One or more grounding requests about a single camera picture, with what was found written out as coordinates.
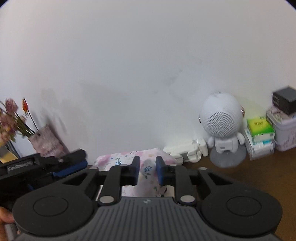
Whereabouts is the green tissue pack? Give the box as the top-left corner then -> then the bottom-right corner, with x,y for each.
247,116 -> 275,142

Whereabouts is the purple patterned vase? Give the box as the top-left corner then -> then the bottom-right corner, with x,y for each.
28,125 -> 68,157

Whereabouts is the white robot speaker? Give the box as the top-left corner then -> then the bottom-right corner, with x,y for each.
199,91 -> 246,168

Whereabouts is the pink floral baby garment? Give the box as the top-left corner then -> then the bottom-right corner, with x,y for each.
94,148 -> 183,197

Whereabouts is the yellow thermos jug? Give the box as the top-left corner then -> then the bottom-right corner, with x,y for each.
0,141 -> 18,164

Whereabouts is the white phone stand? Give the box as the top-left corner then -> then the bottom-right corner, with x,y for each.
163,139 -> 209,163

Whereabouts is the person's hand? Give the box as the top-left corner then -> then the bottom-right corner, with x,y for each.
0,207 -> 15,241

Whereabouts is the black small box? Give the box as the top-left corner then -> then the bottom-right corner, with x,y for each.
272,86 -> 296,115

